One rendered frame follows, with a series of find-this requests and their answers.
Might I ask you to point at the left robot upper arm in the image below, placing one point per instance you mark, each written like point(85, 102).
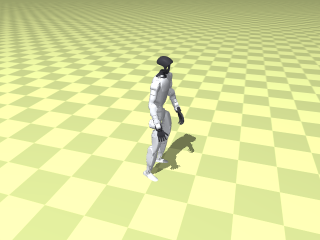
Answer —
point(171, 91)

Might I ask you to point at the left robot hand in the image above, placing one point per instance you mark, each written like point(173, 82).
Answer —
point(180, 115)

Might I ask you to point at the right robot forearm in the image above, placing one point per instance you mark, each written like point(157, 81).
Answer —
point(154, 115)

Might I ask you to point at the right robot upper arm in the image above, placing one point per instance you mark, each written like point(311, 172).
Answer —
point(154, 89)

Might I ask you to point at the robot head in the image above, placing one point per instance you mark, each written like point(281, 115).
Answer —
point(165, 62)

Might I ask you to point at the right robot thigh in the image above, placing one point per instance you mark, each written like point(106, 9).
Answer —
point(154, 138)

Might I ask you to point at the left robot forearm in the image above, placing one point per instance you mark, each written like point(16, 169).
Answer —
point(174, 101)

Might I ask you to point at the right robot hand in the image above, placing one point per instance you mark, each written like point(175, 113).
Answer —
point(161, 134)

